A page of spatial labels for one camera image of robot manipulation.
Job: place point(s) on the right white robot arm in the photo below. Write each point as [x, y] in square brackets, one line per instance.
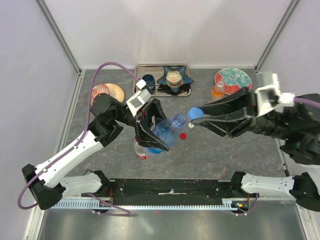
[298, 126]

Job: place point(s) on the blue cap water bottle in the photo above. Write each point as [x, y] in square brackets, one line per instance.
[170, 129]

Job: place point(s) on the red teal floral plate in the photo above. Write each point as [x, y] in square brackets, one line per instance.
[234, 79]

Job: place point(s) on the red cap water bottle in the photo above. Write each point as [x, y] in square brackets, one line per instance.
[139, 150]

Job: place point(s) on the small patterned bowl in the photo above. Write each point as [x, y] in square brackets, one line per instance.
[174, 78]

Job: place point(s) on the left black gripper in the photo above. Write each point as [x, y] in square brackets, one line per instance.
[145, 137]

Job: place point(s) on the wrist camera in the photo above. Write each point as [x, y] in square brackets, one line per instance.
[269, 95]
[136, 101]

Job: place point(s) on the red bottle cap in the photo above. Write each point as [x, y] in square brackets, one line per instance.
[183, 136]

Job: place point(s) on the blue teacup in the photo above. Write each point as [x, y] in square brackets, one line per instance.
[150, 82]

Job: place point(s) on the white tea bottle cap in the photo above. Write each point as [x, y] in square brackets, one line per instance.
[190, 125]

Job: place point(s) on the orange tea bottle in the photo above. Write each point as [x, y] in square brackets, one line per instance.
[218, 90]

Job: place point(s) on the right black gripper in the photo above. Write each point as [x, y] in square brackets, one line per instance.
[241, 99]

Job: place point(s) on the tan wooden plate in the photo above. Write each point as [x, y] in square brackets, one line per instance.
[116, 92]

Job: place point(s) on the slotted cable duct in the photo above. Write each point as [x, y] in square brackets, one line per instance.
[93, 204]

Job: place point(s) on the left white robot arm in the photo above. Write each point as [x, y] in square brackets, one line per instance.
[47, 182]

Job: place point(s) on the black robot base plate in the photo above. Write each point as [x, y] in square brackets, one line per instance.
[170, 191]

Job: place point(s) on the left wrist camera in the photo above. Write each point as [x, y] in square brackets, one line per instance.
[136, 101]

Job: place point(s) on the metal tray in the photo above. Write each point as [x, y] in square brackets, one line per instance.
[157, 71]

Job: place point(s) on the blue bottle cap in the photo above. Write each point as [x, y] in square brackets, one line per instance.
[195, 113]

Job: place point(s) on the red patterned bowl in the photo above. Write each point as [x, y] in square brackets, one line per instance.
[99, 89]

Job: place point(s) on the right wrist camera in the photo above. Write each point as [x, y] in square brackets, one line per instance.
[269, 95]

